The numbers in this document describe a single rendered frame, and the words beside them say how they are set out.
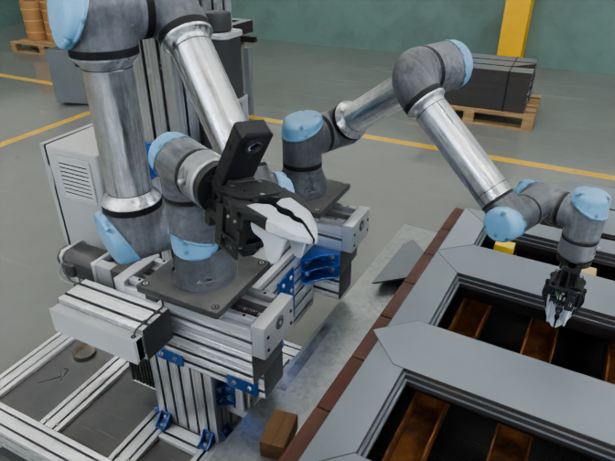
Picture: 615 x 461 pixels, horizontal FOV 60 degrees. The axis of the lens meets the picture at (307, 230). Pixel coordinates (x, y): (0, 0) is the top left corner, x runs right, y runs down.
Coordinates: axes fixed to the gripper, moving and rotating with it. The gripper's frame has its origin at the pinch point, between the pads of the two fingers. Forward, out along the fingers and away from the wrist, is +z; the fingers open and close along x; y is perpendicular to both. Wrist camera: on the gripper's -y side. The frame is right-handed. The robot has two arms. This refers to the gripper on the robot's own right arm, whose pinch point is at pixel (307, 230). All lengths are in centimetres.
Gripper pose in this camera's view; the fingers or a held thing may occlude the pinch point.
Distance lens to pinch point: 58.7
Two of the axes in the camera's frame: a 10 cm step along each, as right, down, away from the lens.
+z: 6.1, 4.0, -6.9
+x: -7.9, 1.8, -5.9
